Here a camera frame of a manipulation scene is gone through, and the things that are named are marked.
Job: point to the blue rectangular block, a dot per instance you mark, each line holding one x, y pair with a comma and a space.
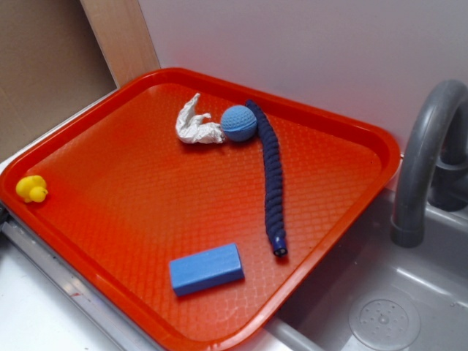
207, 269

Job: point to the red plastic tray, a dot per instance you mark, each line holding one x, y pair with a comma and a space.
126, 197

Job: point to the blue dimpled ball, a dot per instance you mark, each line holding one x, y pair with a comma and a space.
238, 123

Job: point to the crumpled white paper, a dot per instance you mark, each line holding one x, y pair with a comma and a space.
192, 127

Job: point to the grey plastic sink basin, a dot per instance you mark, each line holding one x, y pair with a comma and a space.
369, 294

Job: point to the light wooden board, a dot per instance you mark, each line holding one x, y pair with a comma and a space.
123, 37

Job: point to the grey plastic faucet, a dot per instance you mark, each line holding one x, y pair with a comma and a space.
434, 167

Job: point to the yellow rubber duck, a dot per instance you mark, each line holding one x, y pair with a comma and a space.
32, 189

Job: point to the brown cardboard panel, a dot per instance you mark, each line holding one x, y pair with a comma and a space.
51, 68

